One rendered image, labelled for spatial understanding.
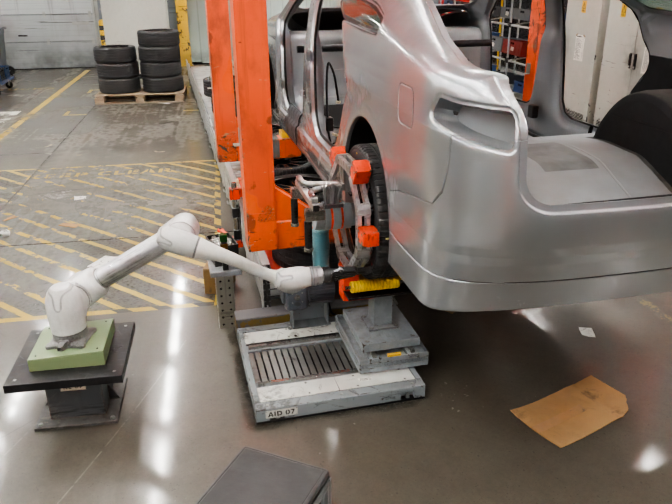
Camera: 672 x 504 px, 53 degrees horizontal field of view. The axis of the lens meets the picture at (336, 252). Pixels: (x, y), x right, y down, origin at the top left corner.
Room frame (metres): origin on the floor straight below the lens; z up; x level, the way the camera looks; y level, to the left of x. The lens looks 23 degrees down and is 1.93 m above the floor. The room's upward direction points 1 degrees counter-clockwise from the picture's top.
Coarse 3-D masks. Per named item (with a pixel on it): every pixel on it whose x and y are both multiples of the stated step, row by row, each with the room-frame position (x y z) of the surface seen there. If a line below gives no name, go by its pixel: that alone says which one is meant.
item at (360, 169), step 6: (354, 162) 2.87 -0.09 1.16; (360, 162) 2.88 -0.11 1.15; (366, 162) 2.88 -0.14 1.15; (354, 168) 2.85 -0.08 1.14; (360, 168) 2.85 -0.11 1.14; (366, 168) 2.85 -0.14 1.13; (354, 174) 2.85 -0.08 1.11; (360, 174) 2.84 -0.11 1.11; (366, 174) 2.85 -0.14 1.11; (354, 180) 2.86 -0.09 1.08; (360, 180) 2.87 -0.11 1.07; (366, 180) 2.88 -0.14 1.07
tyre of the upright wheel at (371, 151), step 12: (360, 144) 3.12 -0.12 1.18; (372, 144) 3.11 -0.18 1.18; (360, 156) 3.06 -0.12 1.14; (372, 156) 2.97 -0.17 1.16; (372, 168) 2.90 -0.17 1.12; (372, 180) 2.87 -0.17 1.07; (384, 180) 2.86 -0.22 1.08; (372, 192) 2.87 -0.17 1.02; (384, 192) 2.82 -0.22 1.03; (384, 204) 2.80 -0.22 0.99; (384, 216) 2.77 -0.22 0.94; (348, 228) 3.28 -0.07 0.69; (384, 228) 2.76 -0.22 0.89; (348, 240) 3.27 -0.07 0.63; (384, 240) 2.76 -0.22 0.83; (384, 252) 2.77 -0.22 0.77; (372, 264) 2.85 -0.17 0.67; (384, 264) 2.80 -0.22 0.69; (372, 276) 2.88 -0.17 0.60; (384, 276) 2.90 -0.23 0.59; (396, 276) 2.96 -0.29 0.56
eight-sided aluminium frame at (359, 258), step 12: (336, 156) 3.15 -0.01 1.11; (348, 156) 3.12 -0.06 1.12; (336, 168) 3.19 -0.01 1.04; (348, 168) 2.94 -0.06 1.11; (360, 204) 2.82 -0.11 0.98; (360, 216) 2.80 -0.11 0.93; (336, 240) 3.19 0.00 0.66; (336, 252) 3.17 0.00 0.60; (348, 252) 3.12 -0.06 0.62; (360, 252) 2.80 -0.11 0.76; (348, 264) 2.95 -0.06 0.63; (360, 264) 2.90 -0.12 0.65
